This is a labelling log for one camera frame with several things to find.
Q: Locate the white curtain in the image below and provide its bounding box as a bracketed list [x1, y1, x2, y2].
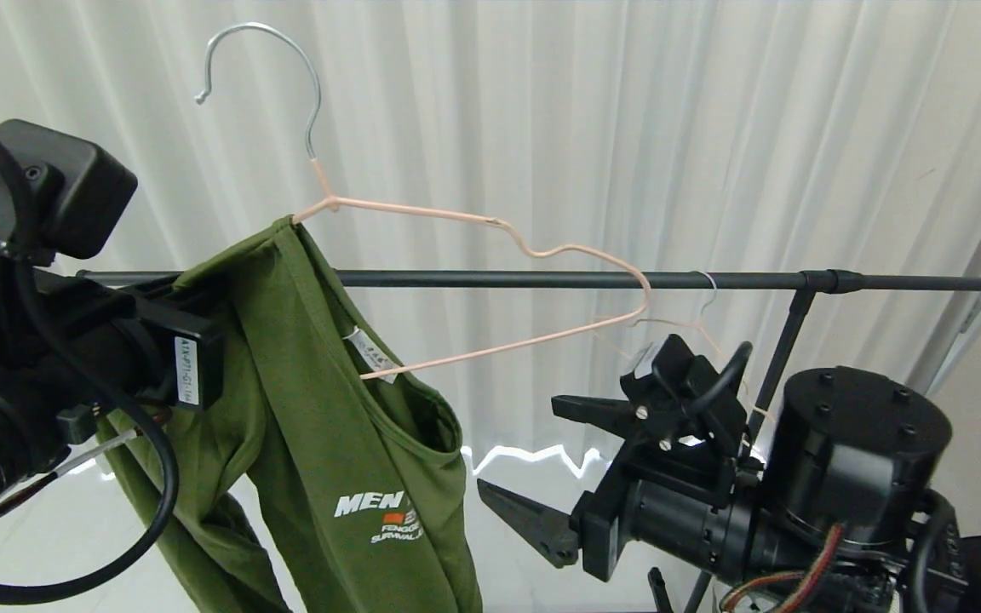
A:
[0, 0, 981, 478]

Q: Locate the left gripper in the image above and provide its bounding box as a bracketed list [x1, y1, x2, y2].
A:
[116, 289, 227, 411]

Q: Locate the green printed shirt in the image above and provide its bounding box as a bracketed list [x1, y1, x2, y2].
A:
[99, 215, 485, 613]

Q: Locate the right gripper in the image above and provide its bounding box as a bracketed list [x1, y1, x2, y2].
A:
[478, 394, 785, 584]

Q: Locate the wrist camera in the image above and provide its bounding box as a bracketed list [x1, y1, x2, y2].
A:
[0, 119, 139, 261]
[621, 334, 754, 478]

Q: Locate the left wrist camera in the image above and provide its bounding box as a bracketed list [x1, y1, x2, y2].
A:
[0, 119, 139, 261]

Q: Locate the pink clothes hanger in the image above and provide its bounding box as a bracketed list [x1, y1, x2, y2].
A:
[593, 271, 777, 422]
[194, 22, 653, 381]

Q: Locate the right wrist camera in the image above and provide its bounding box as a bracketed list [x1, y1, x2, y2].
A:
[621, 334, 754, 478]

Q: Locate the black clothes rack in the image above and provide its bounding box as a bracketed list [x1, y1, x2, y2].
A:
[75, 268, 981, 613]

